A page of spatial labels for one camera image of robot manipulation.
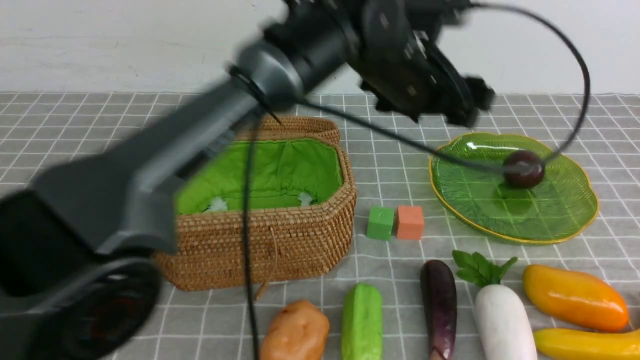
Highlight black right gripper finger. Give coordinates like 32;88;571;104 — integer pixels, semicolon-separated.
463;76;496;112

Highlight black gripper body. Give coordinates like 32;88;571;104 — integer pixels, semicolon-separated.
350;0;480;126

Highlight dark purple mangosteen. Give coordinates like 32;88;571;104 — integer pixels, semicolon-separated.
502;149;546;189

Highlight purple eggplant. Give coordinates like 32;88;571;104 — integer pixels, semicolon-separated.
420;259;458;360

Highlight orange yellow mango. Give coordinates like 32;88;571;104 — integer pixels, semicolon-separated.
522;264;630;332

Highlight white radish green leaves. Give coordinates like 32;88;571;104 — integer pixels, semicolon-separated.
452;250;538;360

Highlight green cucumber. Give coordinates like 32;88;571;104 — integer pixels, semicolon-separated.
341;282;383;360

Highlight yellow banana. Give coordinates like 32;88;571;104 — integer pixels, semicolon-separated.
534;328;640;360

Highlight brown potato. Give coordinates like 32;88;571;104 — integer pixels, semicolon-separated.
260;300;330;360

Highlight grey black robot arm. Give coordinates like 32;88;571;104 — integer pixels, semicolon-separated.
1;0;474;360

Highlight woven rattan basket lid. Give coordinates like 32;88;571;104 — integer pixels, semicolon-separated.
258;116;341;145

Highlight green glass leaf plate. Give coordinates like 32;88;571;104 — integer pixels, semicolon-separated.
429;155;600;246

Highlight orange foam cube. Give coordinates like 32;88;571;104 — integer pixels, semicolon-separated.
396;205;425;240

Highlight grey checkered tablecloth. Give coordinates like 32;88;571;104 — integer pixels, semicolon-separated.
0;92;640;360

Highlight green foam cube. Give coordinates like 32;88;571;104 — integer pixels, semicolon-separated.
365;206;396;241

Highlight woven rattan basket green lining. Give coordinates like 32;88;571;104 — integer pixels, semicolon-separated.
153;137;357;293

